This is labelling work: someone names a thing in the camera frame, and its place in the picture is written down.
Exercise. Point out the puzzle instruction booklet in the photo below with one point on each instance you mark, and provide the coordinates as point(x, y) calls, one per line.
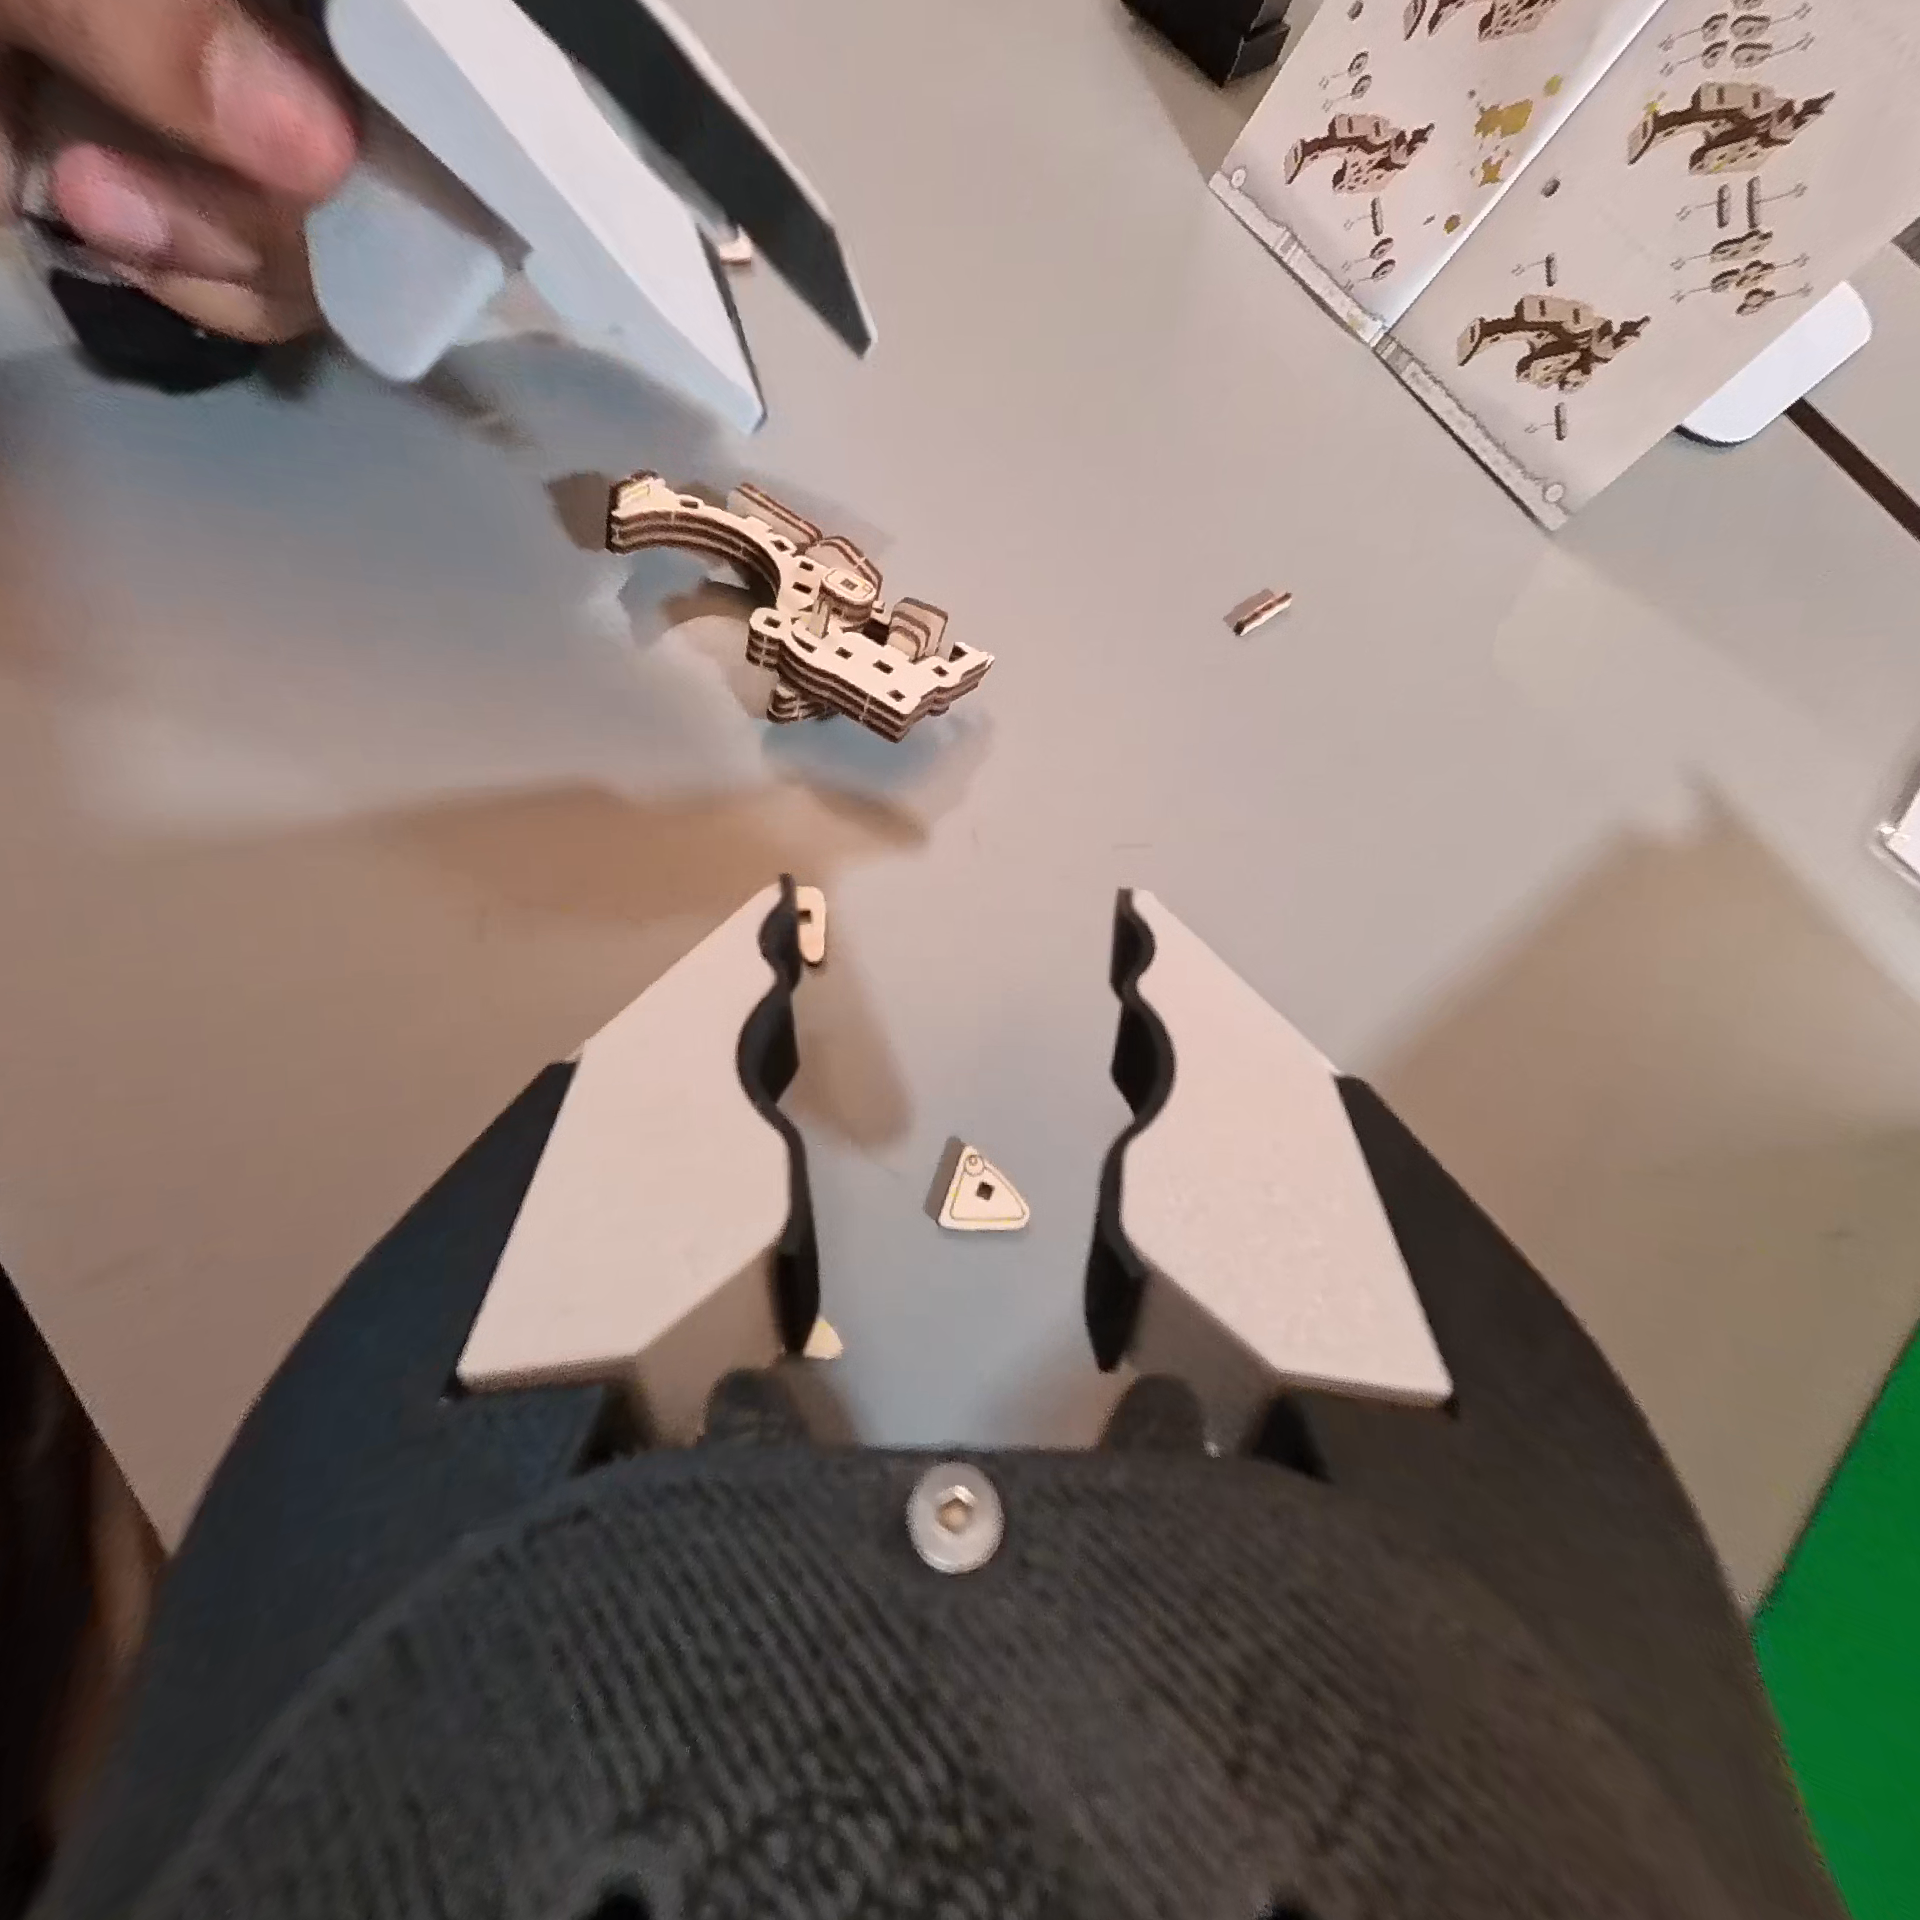
point(1575, 195)

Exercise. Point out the black box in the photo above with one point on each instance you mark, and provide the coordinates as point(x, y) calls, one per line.
point(1214, 30)

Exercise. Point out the triangular wooden puzzle piece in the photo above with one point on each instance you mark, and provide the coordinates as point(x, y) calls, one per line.
point(983, 1192)

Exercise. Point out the wooden animal puzzle model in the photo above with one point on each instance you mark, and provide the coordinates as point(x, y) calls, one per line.
point(810, 631)

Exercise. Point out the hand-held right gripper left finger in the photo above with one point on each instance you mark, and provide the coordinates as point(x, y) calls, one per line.
point(644, 1201)

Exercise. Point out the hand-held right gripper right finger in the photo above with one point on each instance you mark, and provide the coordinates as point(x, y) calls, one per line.
point(1274, 1215)

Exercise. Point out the green plastic bin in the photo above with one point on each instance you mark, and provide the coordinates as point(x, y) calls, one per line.
point(1853, 1694)

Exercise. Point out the person's left hand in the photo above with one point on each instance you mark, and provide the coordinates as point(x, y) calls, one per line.
point(150, 121)

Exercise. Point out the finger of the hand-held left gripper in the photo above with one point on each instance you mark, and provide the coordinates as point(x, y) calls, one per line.
point(705, 105)
point(524, 151)

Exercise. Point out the small rectangular wooden piece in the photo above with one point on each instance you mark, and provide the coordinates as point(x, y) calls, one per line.
point(1257, 610)

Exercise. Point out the hook-shaped wooden piece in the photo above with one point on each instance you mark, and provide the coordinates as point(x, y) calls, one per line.
point(812, 926)

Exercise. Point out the white flat stand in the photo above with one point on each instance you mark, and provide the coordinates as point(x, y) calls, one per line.
point(1792, 360)

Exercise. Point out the grey desk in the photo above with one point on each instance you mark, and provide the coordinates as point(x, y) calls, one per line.
point(1350, 840)

